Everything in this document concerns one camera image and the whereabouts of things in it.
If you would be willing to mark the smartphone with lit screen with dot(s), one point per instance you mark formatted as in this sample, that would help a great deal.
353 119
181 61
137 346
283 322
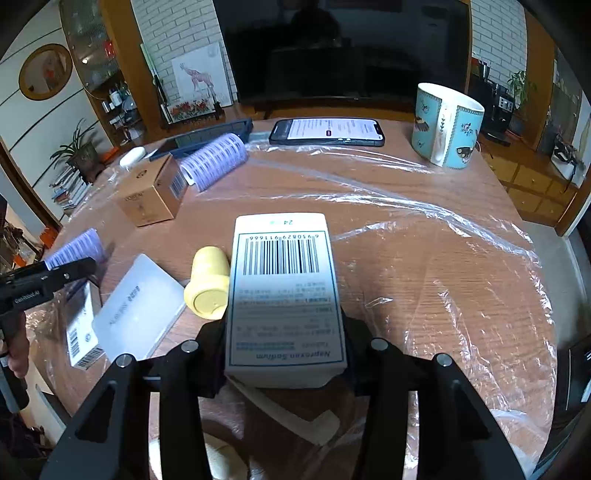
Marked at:
323 130

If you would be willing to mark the yellow plastic bottle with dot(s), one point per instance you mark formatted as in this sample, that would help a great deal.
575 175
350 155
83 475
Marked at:
207 286

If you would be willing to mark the white card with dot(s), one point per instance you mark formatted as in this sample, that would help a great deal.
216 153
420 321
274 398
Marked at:
134 309

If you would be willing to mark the orange box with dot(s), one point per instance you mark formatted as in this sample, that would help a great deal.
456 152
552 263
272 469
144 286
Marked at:
111 154

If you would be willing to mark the white medicine box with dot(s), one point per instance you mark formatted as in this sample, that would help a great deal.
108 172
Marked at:
286 295

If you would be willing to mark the small leafy houseplant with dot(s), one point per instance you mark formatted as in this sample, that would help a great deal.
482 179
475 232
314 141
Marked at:
521 87

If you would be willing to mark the wooden display cabinet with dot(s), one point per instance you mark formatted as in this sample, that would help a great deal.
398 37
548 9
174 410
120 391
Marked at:
115 106

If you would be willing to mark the small white barcode box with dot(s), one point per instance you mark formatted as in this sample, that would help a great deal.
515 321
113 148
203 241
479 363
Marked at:
83 341

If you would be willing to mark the person's left hand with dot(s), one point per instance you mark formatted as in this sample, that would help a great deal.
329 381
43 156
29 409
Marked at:
19 344

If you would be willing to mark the potted green plant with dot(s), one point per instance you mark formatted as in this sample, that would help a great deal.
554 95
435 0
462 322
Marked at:
83 157

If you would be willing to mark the black television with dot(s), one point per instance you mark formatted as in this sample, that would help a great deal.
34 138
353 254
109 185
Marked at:
341 46

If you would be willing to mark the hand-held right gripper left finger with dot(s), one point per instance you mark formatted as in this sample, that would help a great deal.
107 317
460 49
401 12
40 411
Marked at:
208 362

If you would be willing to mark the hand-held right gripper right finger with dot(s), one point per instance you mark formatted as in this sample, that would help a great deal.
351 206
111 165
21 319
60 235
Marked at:
364 364

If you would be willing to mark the small purple hair roller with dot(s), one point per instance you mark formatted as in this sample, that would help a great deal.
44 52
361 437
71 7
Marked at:
78 247

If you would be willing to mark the round gold wall frame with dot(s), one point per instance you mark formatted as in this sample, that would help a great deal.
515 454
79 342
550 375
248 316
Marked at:
46 71

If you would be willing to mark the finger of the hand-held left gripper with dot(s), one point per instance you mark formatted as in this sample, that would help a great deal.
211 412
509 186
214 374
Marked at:
69 271

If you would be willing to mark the stack of books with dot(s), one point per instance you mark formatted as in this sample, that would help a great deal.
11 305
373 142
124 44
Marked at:
69 189

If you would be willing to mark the large purple hair roller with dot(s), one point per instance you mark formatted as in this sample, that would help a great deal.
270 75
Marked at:
214 159

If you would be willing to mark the gold cardboard box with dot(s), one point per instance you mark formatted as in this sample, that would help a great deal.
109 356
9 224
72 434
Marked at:
147 194

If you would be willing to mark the white paper strip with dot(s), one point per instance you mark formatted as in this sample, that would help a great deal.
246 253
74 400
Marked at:
286 415

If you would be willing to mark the blue patterned mug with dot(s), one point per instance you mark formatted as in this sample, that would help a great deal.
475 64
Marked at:
429 120

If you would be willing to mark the black coffee machine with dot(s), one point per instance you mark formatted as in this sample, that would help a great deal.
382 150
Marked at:
501 106

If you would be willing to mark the white earbud case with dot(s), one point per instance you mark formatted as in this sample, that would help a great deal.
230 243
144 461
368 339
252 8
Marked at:
133 156

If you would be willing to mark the giraffe picture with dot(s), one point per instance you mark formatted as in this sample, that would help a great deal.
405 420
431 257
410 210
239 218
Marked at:
198 78

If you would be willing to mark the wooden sideboard with drawers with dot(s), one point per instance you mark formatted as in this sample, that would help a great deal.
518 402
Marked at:
531 180

